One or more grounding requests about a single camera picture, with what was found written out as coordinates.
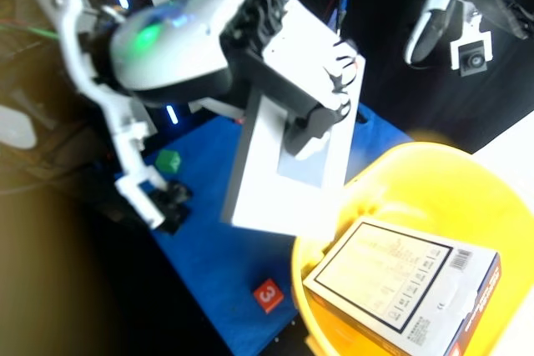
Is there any blue cloth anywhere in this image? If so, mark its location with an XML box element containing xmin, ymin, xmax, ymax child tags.
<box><xmin>145</xmin><ymin>101</ymin><xmax>414</xmax><ymax>356</ymax></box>

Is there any white and red printed box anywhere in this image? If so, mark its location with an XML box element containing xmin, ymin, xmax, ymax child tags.
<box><xmin>303</xmin><ymin>217</ymin><xmax>501</xmax><ymax>356</ymax></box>

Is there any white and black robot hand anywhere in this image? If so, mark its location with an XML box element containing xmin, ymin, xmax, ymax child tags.
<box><xmin>403</xmin><ymin>0</ymin><xmax>460</xmax><ymax>66</ymax></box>
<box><xmin>108</xmin><ymin>0</ymin><xmax>360</xmax><ymax>162</ymax></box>

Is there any green wooden block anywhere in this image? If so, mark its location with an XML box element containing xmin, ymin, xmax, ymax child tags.
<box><xmin>154</xmin><ymin>149</ymin><xmax>183</xmax><ymax>173</ymax></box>

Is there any red block with number three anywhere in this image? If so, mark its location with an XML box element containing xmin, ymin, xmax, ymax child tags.
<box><xmin>253</xmin><ymin>277</ymin><xmax>285</xmax><ymax>314</ymax></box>

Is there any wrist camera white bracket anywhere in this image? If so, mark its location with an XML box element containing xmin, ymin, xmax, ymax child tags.
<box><xmin>52</xmin><ymin>0</ymin><xmax>193</xmax><ymax>234</ymax></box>
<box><xmin>449</xmin><ymin>5</ymin><xmax>494</xmax><ymax>78</ymax></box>

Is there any yellow plastic bucket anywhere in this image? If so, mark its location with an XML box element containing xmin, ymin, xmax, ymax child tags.
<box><xmin>290</xmin><ymin>141</ymin><xmax>534</xmax><ymax>356</ymax></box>

